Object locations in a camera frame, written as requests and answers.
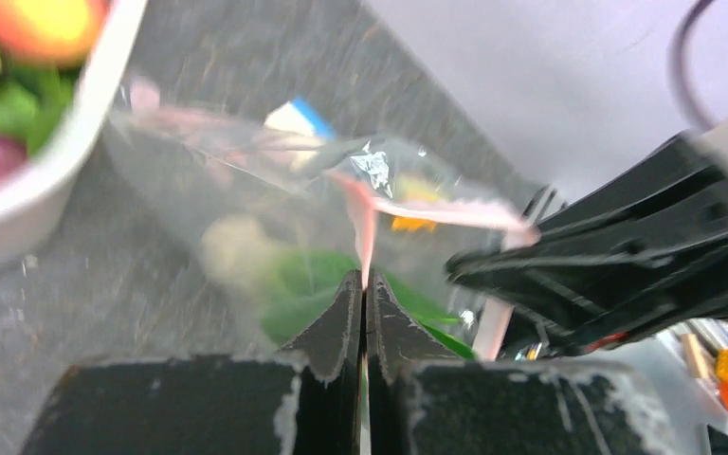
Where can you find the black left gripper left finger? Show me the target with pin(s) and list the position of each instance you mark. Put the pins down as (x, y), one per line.
(303, 399)

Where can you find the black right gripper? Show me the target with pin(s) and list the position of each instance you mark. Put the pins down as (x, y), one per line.
(682, 253)

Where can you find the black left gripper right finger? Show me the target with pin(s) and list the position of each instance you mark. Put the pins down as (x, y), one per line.
(425, 399)

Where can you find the green leafy bok choy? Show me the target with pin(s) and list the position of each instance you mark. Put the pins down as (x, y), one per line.
(287, 286)

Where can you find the clear zip top bag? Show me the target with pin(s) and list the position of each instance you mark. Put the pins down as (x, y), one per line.
(396, 207)

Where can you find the white and blue block stack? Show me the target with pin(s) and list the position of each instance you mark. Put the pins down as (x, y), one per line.
(299, 116)

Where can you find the white plastic basket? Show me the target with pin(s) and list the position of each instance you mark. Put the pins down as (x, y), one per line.
(33, 200)

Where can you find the green lettuce leaf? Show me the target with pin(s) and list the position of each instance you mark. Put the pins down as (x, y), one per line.
(33, 100)

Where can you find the yellow pink peach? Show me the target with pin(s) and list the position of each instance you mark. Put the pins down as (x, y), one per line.
(51, 31)

